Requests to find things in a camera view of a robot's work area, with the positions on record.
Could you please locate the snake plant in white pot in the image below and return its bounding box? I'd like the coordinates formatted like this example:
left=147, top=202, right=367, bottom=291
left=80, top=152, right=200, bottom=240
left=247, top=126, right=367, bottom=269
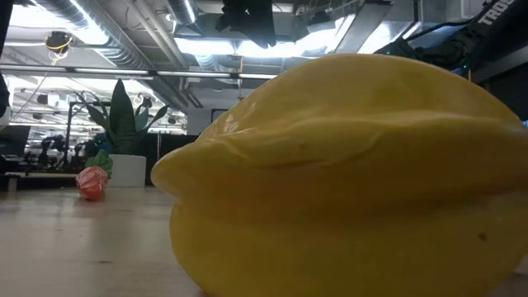
left=76, top=78, right=169, bottom=189

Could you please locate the ceiling light rail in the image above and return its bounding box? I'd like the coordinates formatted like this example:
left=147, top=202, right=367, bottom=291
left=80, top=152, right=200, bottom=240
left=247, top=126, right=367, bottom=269
left=0, top=64, right=278, bottom=81

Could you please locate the dark monitor screen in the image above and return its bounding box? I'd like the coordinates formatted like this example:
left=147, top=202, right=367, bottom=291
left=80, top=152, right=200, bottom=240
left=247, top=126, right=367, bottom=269
left=0, top=125, right=32, bottom=158

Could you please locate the yellow ceiling cable reel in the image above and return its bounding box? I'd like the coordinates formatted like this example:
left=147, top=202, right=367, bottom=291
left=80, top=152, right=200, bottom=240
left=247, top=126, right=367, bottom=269
left=44, top=31, right=74, bottom=55

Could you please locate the low background bench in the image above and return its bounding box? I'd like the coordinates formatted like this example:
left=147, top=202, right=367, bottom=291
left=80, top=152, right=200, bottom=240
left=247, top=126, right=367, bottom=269
left=0, top=172, right=80, bottom=192

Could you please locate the yellow plastic starfruit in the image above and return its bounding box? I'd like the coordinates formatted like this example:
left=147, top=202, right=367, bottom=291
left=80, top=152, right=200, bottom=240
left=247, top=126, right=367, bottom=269
left=150, top=53, right=528, bottom=297

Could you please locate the red-orange carrot with green leaves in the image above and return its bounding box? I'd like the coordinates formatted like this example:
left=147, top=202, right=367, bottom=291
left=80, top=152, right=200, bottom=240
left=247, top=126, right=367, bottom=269
left=75, top=148, right=115, bottom=202

